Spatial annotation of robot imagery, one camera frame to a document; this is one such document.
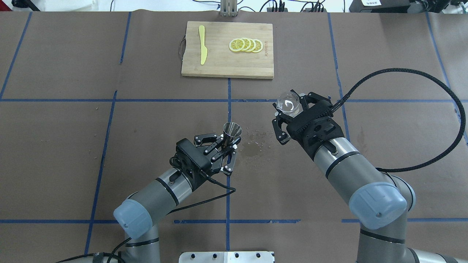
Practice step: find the black computer box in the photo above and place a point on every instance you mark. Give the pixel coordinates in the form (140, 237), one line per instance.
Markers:
(380, 6)

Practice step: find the steel measuring jigger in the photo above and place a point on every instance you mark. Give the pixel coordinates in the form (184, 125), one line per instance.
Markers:
(231, 131)

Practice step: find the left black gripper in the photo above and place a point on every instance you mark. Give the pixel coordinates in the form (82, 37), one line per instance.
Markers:
(205, 163)

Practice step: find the clear glass shaker cup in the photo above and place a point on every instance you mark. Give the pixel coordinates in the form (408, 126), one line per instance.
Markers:
(289, 104)

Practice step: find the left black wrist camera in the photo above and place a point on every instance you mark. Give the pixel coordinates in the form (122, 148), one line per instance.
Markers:
(194, 162)

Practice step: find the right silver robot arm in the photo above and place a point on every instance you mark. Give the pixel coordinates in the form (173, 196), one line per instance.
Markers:
(379, 200)

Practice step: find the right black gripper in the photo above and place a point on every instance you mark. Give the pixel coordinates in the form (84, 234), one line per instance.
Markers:
(282, 128)

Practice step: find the white camera mast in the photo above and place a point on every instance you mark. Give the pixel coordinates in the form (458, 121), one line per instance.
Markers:
(227, 257)

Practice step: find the front lemon slice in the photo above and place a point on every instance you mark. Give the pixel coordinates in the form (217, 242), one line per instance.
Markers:
(237, 45)

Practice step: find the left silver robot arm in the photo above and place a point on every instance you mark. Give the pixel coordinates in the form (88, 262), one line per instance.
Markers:
(140, 213)

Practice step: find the wooden cutting board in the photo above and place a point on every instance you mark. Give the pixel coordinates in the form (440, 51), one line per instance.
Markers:
(222, 62)

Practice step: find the back lemon slice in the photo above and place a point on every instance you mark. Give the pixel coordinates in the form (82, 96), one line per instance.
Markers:
(258, 46)

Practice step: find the lemon slice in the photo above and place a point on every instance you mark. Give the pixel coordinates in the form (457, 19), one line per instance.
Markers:
(252, 45)
(237, 45)
(247, 44)
(258, 46)

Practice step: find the yellow plastic knife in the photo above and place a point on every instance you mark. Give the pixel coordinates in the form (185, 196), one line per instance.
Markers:
(203, 48)

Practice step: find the aluminium frame post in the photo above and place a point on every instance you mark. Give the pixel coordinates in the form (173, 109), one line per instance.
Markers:
(228, 8)

